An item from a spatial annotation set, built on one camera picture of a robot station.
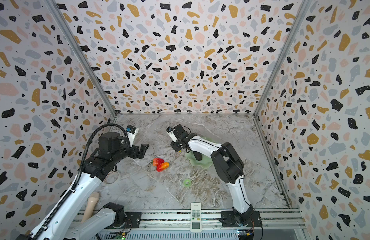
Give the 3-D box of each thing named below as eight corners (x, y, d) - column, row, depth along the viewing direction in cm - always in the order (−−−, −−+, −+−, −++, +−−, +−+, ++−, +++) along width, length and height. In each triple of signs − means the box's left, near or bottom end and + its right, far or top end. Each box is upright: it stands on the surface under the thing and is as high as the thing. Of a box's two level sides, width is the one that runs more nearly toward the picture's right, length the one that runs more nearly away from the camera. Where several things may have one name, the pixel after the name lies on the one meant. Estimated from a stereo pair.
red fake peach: (153, 166, 94) (152, 163, 92) (154, 160, 97) (153, 158, 94) (163, 166, 94) (162, 163, 92) (164, 160, 97) (163, 158, 94)
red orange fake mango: (157, 172, 92) (156, 170, 89) (156, 167, 95) (155, 164, 92) (170, 168, 94) (169, 166, 91) (169, 163, 96) (168, 161, 93)
